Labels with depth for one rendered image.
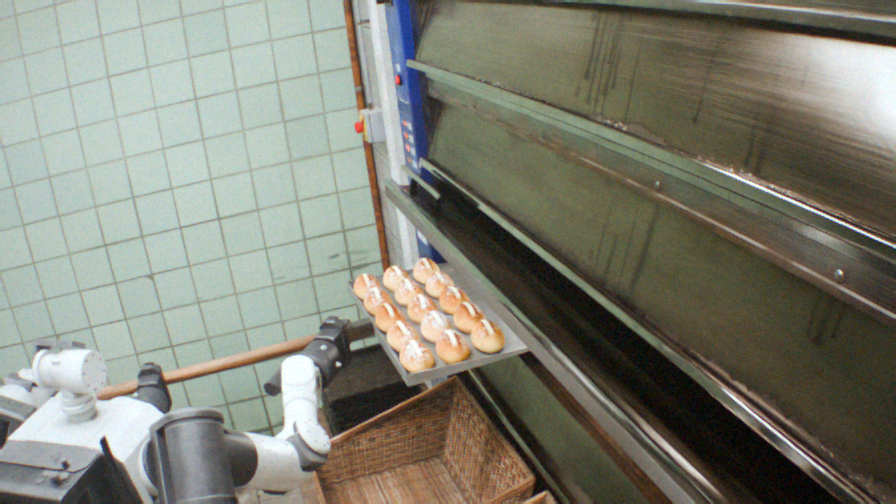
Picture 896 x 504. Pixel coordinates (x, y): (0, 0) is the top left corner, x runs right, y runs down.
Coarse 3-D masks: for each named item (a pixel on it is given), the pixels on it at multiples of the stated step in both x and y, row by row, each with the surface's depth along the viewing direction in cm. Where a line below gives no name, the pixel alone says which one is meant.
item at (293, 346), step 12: (312, 336) 174; (264, 348) 172; (276, 348) 172; (288, 348) 172; (300, 348) 173; (216, 360) 169; (228, 360) 169; (240, 360) 169; (252, 360) 170; (264, 360) 172; (168, 372) 166; (180, 372) 166; (192, 372) 166; (204, 372) 167; (216, 372) 169; (120, 384) 163; (132, 384) 163; (168, 384) 165; (96, 396) 160; (108, 396) 161; (120, 396) 162
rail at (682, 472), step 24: (456, 240) 154; (480, 264) 141; (504, 288) 130; (528, 312) 121; (552, 336) 112; (576, 360) 105; (600, 384) 98; (624, 408) 92; (648, 432) 87; (672, 456) 82; (696, 480) 77
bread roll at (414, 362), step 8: (408, 344) 160; (416, 344) 159; (400, 352) 162; (408, 352) 158; (416, 352) 157; (424, 352) 158; (400, 360) 161; (408, 360) 158; (416, 360) 157; (424, 360) 157; (432, 360) 158; (408, 368) 158; (416, 368) 157; (424, 368) 157
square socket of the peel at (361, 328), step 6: (366, 318) 179; (354, 324) 177; (360, 324) 176; (366, 324) 177; (372, 324) 177; (348, 330) 176; (354, 330) 176; (360, 330) 177; (366, 330) 177; (372, 330) 177; (348, 336) 176; (354, 336) 176; (360, 336) 177; (366, 336) 178
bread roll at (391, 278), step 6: (390, 270) 199; (396, 270) 198; (402, 270) 199; (384, 276) 200; (390, 276) 197; (396, 276) 197; (402, 276) 197; (408, 276) 199; (384, 282) 199; (390, 282) 197; (396, 282) 196; (390, 288) 197
